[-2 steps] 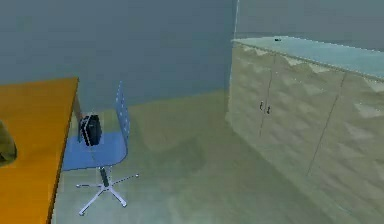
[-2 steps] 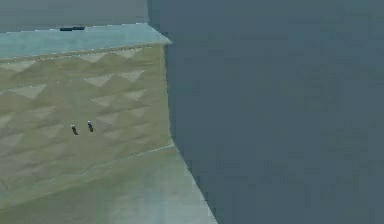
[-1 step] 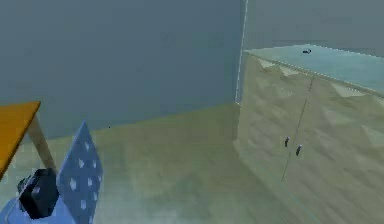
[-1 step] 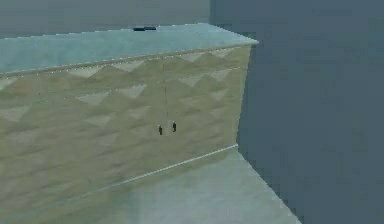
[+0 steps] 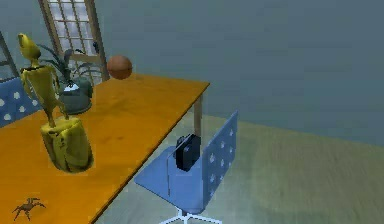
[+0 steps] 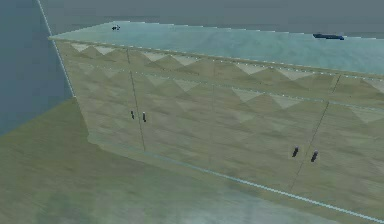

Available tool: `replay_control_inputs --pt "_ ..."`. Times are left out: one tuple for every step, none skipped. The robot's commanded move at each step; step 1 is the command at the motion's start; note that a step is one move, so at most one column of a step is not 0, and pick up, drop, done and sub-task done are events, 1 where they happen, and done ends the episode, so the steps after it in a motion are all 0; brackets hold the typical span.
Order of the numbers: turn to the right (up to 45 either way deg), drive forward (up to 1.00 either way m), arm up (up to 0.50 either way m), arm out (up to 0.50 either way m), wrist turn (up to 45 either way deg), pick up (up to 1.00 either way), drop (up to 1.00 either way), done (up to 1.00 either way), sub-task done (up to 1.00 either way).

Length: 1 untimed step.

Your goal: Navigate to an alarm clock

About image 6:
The small black object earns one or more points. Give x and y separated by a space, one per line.
115 27

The flat dark blue object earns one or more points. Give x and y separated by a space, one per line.
328 36

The beige patterned sideboard cabinet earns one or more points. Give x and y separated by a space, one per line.
213 110

